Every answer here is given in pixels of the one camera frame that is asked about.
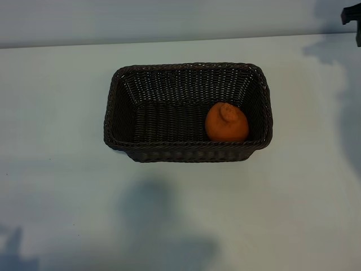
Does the orange with knobbed top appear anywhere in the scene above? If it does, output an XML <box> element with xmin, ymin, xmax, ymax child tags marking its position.
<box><xmin>205</xmin><ymin>103</ymin><xmax>249</xmax><ymax>142</ymax></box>

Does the dark brown wicker basket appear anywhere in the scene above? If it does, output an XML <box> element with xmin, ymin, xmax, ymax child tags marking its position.
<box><xmin>103</xmin><ymin>62</ymin><xmax>275</xmax><ymax>164</ymax></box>

